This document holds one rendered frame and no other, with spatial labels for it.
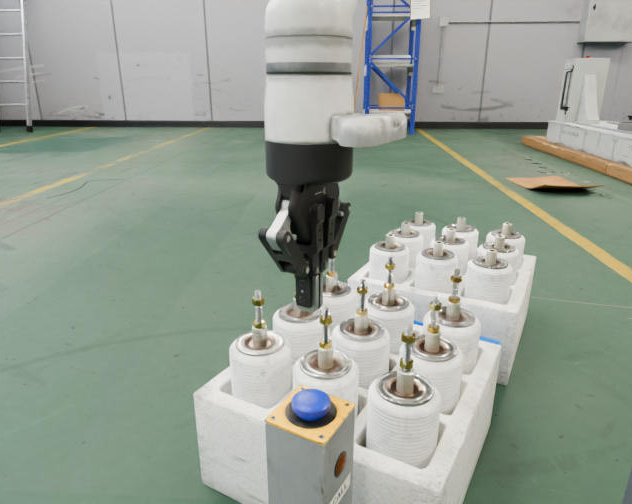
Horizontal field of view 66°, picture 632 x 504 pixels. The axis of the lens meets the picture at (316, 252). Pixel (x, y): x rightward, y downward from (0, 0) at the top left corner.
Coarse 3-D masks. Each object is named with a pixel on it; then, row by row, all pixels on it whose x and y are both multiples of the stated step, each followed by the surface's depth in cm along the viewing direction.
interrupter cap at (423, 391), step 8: (384, 376) 67; (392, 376) 67; (416, 376) 67; (376, 384) 65; (384, 384) 65; (392, 384) 65; (416, 384) 65; (424, 384) 65; (384, 392) 63; (392, 392) 64; (416, 392) 64; (424, 392) 63; (432, 392) 63; (392, 400) 62; (400, 400) 62; (408, 400) 62; (416, 400) 62; (424, 400) 62
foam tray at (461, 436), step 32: (480, 352) 88; (224, 384) 78; (480, 384) 77; (224, 416) 73; (256, 416) 70; (448, 416) 70; (480, 416) 78; (224, 448) 75; (256, 448) 72; (448, 448) 64; (480, 448) 87; (224, 480) 78; (256, 480) 74; (384, 480) 61; (416, 480) 59; (448, 480) 61
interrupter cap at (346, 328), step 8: (344, 320) 82; (352, 320) 82; (368, 320) 82; (344, 328) 79; (352, 328) 80; (368, 328) 80; (376, 328) 79; (344, 336) 77; (352, 336) 77; (360, 336) 77; (368, 336) 77; (376, 336) 77
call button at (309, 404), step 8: (304, 392) 51; (312, 392) 51; (320, 392) 51; (296, 400) 50; (304, 400) 50; (312, 400) 50; (320, 400) 50; (328, 400) 50; (296, 408) 49; (304, 408) 48; (312, 408) 48; (320, 408) 48; (328, 408) 49; (304, 416) 48; (312, 416) 48; (320, 416) 48
